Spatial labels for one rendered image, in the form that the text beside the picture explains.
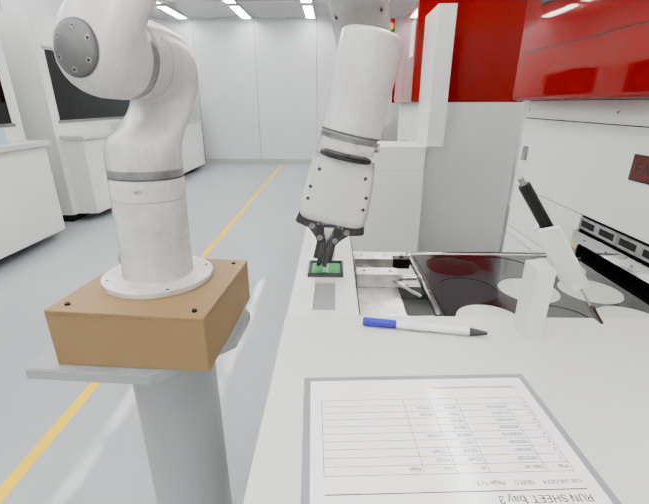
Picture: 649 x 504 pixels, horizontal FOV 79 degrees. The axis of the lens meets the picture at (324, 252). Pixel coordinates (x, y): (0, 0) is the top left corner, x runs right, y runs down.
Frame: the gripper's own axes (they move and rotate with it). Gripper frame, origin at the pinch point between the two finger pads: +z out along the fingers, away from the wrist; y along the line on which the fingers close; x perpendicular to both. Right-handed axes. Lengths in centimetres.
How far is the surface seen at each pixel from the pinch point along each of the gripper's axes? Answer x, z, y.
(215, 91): -795, 7, 245
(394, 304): -3.7, 8.4, -14.4
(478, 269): -15.1, 2.6, -31.9
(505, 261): -19.8, 1.2, -39.1
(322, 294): 7.8, 3.5, -0.7
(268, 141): -796, 81, 124
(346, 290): 7.2, 2.4, -4.0
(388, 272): -11.3, 5.7, -13.6
